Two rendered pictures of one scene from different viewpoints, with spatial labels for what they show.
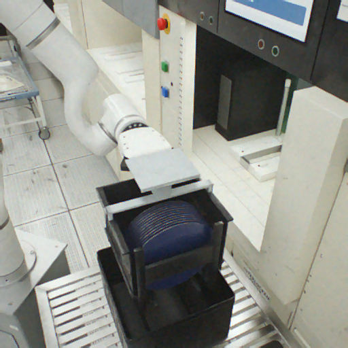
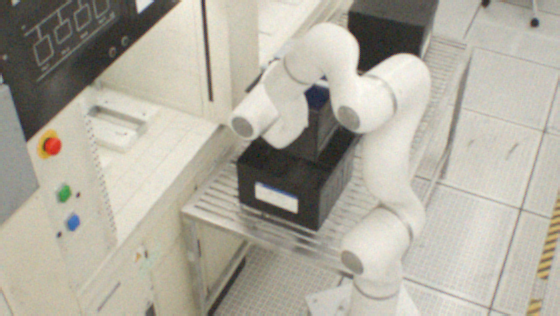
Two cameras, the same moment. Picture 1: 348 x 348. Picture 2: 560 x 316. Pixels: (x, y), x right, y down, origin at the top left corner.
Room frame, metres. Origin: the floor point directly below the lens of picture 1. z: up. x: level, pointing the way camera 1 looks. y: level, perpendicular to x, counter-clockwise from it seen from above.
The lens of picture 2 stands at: (1.60, 1.21, 2.37)
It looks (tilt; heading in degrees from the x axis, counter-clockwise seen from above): 43 degrees down; 231
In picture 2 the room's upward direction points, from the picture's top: straight up
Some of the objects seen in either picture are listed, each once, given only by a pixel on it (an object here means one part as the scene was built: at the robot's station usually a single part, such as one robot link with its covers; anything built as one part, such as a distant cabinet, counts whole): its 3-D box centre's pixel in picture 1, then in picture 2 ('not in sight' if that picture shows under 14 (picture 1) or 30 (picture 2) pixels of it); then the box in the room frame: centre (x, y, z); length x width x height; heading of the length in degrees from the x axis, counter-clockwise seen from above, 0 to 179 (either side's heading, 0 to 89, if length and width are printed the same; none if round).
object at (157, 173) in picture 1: (161, 222); (299, 99); (0.57, 0.03, 1.11); 0.24 x 0.20 x 0.32; 114
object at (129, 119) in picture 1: (134, 133); not in sight; (0.73, 0.09, 1.25); 0.09 x 0.03 x 0.08; 114
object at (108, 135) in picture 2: not in sight; (116, 119); (0.92, -0.48, 0.89); 0.22 x 0.21 x 0.04; 116
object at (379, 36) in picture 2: not in sight; (392, 28); (-0.17, -0.30, 0.89); 0.29 x 0.29 x 0.25; 29
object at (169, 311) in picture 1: (162, 292); (296, 168); (0.58, 0.03, 0.85); 0.28 x 0.28 x 0.17; 24
